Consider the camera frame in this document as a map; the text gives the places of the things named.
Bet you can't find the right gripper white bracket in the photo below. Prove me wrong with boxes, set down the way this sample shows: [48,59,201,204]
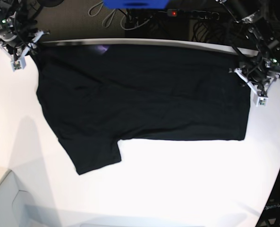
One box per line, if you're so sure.
[0,29,50,71]

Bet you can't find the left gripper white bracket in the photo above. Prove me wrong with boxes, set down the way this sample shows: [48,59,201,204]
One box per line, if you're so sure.
[229,67,280,107]

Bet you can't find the black t-shirt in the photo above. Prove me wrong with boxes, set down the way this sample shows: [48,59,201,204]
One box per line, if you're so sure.
[35,45,250,175]

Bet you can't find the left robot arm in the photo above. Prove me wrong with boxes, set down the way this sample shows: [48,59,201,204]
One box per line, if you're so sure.
[219,0,280,106]

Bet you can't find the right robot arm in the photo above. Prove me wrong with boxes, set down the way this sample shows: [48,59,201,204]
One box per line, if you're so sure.
[0,0,50,71]

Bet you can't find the black power strip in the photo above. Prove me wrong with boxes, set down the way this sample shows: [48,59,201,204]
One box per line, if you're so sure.
[166,9,220,21]

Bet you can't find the blue box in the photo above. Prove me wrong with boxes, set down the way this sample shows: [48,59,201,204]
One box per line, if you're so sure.
[103,0,169,9]

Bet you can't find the white tray corner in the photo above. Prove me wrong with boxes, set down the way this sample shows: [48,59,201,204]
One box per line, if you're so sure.
[0,169,60,227]

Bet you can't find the grey looped cable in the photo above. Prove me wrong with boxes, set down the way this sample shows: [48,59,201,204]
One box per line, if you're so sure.
[87,2,121,28]

